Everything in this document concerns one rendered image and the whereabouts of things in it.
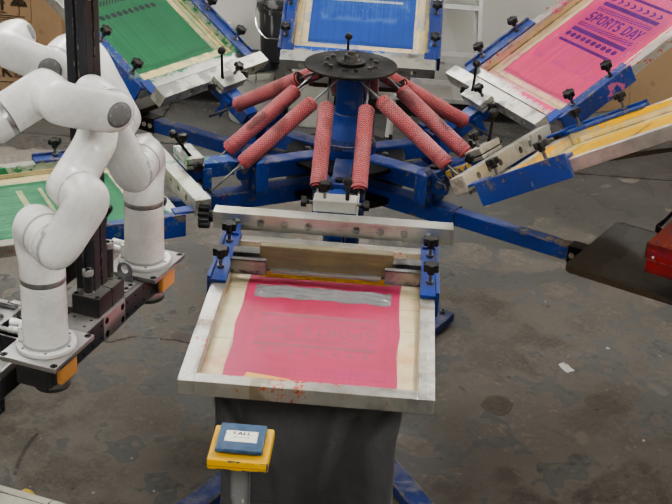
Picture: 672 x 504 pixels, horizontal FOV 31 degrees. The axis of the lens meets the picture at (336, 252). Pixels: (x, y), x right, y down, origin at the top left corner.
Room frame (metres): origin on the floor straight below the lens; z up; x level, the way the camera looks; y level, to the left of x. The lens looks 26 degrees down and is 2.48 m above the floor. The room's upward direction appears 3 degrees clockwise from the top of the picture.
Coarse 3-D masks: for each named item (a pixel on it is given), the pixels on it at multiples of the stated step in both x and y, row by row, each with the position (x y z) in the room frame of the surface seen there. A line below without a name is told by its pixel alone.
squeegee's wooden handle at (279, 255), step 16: (272, 256) 2.94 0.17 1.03; (288, 256) 2.94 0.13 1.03; (304, 256) 2.94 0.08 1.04; (320, 256) 2.94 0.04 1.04; (336, 256) 2.94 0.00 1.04; (352, 256) 2.93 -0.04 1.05; (368, 256) 2.93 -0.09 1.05; (384, 256) 2.93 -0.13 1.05; (336, 272) 2.94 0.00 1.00; (352, 272) 2.93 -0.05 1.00; (368, 272) 2.93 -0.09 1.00; (384, 272) 2.93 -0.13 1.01
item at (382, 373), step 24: (336, 288) 2.92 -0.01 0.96; (360, 288) 2.93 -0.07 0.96; (384, 288) 2.94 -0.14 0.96; (336, 312) 2.79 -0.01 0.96; (360, 312) 2.80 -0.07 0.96; (384, 312) 2.80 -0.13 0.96; (384, 336) 2.68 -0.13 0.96; (312, 360) 2.54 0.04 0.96; (336, 360) 2.55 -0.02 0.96; (360, 360) 2.55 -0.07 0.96; (384, 360) 2.56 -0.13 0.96; (360, 384) 2.45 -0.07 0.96; (384, 384) 2.45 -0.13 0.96
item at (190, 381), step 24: (240, 240) 3.11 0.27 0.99; (264, 240) 3.12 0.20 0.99; (288, 240) 3.13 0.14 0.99; (312, 240) 3.14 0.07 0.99; (216, 288) 2.82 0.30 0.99; (216, 312) 2.70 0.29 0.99; (432, 312) 2.75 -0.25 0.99; (192, 336) 2.56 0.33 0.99; (432, 336) 2.63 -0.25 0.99; (192, 360) 2.45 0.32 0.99; (432, 360) 2.52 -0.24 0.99; (192, 384) 2.36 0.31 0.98; (216, 384) 2.36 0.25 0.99; (240, 384) 2.36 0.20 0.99; (264, 384) 2.37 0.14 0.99; (288, 384) 2.37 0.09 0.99; (312, 384) 2.38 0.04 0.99; (336, 384) 2.38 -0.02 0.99; (432, 384) 2.41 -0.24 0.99; (360, 408) 2.35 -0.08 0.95; (384, 408) 2.34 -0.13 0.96; (408, 408) 2.34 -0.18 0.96; (432, 408) 2.34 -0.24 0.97
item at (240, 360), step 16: (256, 304) 2.81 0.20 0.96; (272, 304) 2.81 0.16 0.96; (288, 304) 2.82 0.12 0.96; (304, 304) 2.82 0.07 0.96; (320, 304) 2.83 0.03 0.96; (240, 320) 2.72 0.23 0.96; (256, 320) 2.72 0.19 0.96; (240, 336) 2.64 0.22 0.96; (240, 352) 2.56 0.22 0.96; (256, 352) 2.56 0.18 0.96; (224, 368) 2.48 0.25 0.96; (240, 368) 2.49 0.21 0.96; (256, 368) 2.49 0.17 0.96; (272, 368) 2.49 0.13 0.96; (288, 368) 2.50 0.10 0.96; (304, 368) 2.50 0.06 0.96
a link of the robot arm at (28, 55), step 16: (0, 32) 2.59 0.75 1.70; (16, 32) 2.61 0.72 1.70; (32, 32) 2.68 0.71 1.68; (0, 48) 2.58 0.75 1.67; (16, 48) 2.58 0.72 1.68; (32, 48) 2.58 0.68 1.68; (48, 48) 2.58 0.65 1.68; (0, 64) 2.58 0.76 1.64; (16, 64) 2.57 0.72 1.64; (32, 64) 2.57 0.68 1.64; (48, 64) 2.57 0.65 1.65; (64, 64) 2.57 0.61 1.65
